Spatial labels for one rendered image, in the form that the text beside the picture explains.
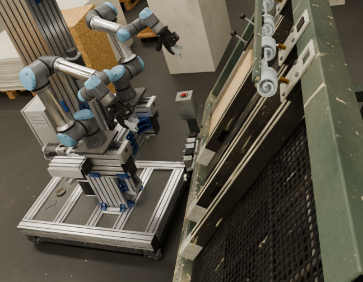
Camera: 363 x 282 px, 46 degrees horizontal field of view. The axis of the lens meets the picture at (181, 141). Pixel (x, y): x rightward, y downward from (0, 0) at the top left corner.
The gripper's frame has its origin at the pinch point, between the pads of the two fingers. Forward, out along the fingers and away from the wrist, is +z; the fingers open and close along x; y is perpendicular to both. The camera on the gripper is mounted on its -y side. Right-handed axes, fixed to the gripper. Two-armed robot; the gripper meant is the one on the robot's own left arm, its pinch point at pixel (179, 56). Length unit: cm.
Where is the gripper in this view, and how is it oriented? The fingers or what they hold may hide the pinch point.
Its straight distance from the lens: 272.7
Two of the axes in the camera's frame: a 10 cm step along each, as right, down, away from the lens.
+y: 6.8, -3.3, -6.5
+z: 6.5, 6.8, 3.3
